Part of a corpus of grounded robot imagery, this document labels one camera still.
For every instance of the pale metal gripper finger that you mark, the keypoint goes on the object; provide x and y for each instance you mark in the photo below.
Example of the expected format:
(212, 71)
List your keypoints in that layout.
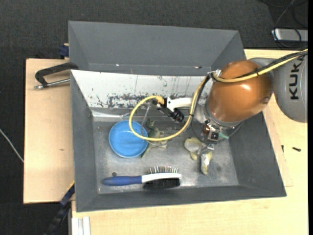
(202, 149)
(210, 148)

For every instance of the pale yellow soft toy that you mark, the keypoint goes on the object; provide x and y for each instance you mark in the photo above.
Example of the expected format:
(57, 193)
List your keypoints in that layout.
(193, 144)

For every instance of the blue and white hairbrush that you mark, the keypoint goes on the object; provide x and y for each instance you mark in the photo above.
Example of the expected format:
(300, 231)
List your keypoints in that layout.
(156, 178)

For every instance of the green toy animal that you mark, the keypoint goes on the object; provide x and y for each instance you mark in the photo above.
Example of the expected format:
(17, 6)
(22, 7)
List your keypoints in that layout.
(154, 132)

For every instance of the black cylinder on white bracket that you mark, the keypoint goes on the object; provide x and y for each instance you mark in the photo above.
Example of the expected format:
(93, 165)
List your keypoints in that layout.
(176, 111)

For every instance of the blue bowl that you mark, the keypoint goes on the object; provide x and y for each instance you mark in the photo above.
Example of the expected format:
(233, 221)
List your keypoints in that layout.
(124, 141)

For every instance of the small black screw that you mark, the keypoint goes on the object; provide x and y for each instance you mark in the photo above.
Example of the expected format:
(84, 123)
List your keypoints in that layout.
(297, 149)

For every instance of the grey metal bin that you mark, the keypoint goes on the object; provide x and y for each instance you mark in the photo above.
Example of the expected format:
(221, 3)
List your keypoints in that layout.
(151, 45)

